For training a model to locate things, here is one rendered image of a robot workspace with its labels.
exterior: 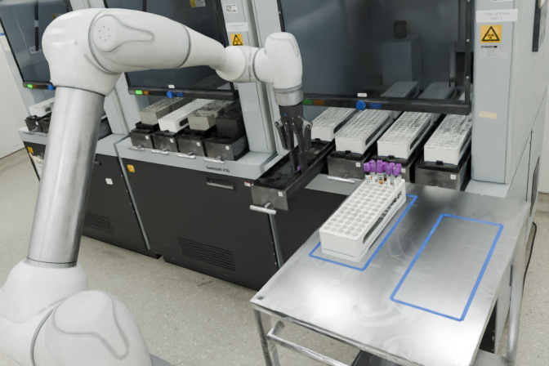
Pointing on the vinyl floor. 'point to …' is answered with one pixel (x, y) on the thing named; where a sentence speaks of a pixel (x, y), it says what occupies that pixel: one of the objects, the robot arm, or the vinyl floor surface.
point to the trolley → (407, 284)
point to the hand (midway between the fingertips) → (298, 160)
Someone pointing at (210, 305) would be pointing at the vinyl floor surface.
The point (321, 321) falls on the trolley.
